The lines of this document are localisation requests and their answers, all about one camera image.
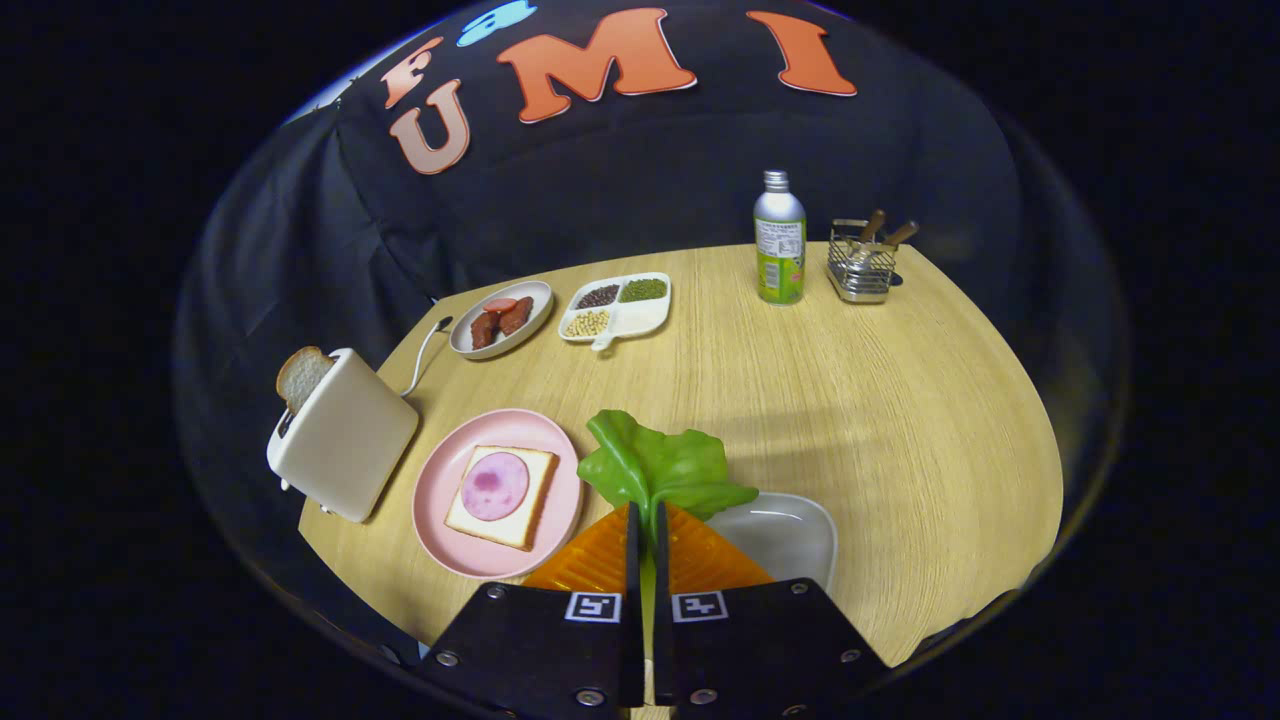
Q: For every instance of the white square plate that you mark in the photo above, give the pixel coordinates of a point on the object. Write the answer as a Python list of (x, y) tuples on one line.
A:
[(790, 540)]

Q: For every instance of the white bread slice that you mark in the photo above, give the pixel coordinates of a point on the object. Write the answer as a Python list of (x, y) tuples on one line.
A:
[(541, 475)]

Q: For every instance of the pink round plate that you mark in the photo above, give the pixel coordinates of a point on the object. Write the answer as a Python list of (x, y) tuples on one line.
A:
[(440, 480)]

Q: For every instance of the pile of yellow beans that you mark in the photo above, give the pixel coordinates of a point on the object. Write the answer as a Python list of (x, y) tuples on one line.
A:
[(588, 323)]

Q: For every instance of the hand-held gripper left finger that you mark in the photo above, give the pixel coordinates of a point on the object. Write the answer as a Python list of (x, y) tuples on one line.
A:
[(634, 600)]

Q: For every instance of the pile of dark beans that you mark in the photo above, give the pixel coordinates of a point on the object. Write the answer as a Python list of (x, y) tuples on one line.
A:
[(598, 296)]

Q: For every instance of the pink ham slice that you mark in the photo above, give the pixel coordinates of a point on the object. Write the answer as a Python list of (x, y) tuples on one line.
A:
[(495, 487)]

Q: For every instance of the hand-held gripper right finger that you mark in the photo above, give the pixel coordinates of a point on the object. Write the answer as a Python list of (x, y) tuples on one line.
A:
[(660, 600)]

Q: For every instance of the pile of green beans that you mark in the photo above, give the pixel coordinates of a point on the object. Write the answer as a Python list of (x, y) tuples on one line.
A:
[(643, 290)]

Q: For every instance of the black backdrop cloth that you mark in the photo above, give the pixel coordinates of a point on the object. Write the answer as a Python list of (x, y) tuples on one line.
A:
[(620, 180)]

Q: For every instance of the white divided dish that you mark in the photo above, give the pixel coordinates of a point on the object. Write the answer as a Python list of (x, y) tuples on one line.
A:
[(640, 318)]

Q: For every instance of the white toaster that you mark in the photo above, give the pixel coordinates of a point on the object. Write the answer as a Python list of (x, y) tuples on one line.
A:
[(345, 440)]

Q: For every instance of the grey round plate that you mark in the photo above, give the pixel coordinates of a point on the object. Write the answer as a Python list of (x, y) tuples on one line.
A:
[(540, 300)]

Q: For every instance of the red sausage slice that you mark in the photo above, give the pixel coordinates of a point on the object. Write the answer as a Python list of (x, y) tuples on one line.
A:
[(499, 304)]

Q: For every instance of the silver green drink bottle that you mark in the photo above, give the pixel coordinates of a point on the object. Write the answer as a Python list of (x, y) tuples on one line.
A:
[(780, 250)]

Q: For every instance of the toasted brown bread slice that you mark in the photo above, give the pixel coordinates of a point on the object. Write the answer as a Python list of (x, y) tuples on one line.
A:
[(300, 375)]

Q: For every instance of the green lettuce leaf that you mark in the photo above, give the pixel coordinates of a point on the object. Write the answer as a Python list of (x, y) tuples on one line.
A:
[(650, 465)]

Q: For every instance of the brown meat piece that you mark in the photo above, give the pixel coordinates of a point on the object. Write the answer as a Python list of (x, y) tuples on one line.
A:
[(484, 330), (517, 315)]

